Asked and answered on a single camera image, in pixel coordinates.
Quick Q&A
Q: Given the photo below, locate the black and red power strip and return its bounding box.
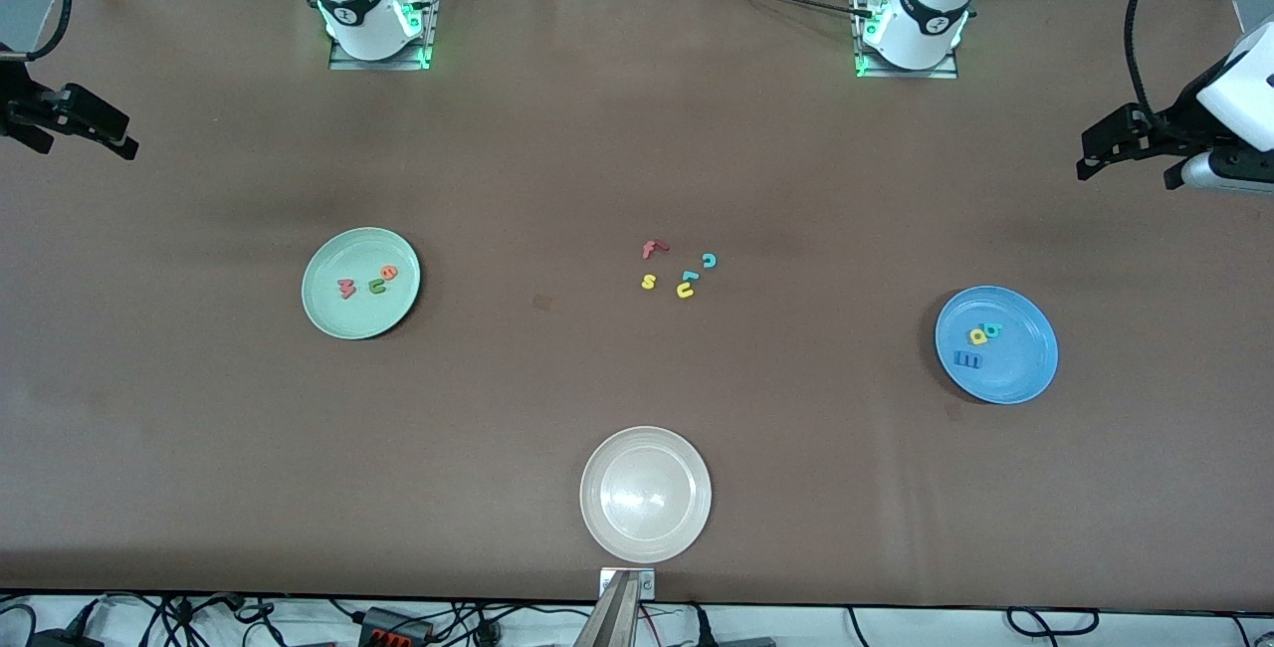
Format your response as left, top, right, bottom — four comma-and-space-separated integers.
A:
356, 605, 435, 644

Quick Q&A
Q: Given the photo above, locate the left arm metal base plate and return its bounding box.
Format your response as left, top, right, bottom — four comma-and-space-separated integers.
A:
854, 25, 959, 81

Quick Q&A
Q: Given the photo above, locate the black curled floor cable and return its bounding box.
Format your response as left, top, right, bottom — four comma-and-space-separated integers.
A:
0, 602, 41, 647

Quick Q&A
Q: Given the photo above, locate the small metal camera mount plate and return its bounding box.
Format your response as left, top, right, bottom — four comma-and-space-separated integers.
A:
599, 567, 656, 600

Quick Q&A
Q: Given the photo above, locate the green plate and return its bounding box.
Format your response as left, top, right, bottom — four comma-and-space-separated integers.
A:
301, 226, 422, 341

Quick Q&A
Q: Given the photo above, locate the blue plate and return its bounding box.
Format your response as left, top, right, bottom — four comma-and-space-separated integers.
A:
934, 285, 1060, 406

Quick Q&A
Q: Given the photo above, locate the grey metal camera pole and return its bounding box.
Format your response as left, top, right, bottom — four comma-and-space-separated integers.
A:
572, 572, 643, 647

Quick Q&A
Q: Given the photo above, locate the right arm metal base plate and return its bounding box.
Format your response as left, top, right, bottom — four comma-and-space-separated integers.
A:
328, 0, 440, 71

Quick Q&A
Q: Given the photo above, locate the beige plate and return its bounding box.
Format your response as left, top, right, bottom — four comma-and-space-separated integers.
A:
579, 425, 714, 564

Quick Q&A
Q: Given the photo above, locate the black looped floor cable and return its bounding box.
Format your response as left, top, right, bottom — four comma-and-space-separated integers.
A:
1005, 607, 1101, 638

